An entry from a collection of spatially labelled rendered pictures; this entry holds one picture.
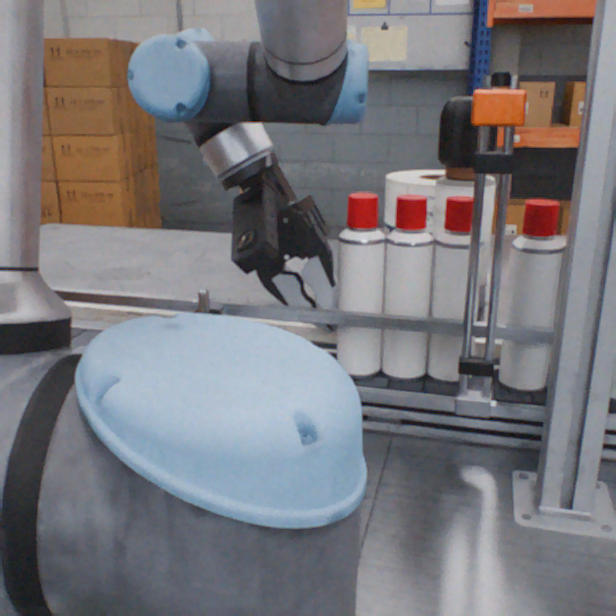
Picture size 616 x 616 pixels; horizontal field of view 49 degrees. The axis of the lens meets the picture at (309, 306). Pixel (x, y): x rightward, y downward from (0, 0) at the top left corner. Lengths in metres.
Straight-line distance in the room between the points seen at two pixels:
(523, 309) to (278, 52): 0.36
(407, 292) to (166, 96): 0.31
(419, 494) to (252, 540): 0.43
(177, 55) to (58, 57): 3.39
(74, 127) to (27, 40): 3.68
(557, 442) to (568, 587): 0.12
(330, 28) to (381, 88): 4.47
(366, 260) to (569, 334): 0.24
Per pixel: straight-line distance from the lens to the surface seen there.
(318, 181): 5.15
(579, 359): 0.61
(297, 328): 0.84
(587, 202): 0.57
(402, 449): 0.75
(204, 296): 0.72
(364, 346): 0.76
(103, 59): 3.95
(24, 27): 0.34
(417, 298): 0.74
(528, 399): 0.77
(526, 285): 0.73
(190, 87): 0.65
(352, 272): 0.74
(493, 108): 0.62
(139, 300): 0.82
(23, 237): 0.33
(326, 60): 0.61
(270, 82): 0.65
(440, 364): 0.77
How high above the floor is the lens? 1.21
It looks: 19 degrees down
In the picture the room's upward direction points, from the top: straight up
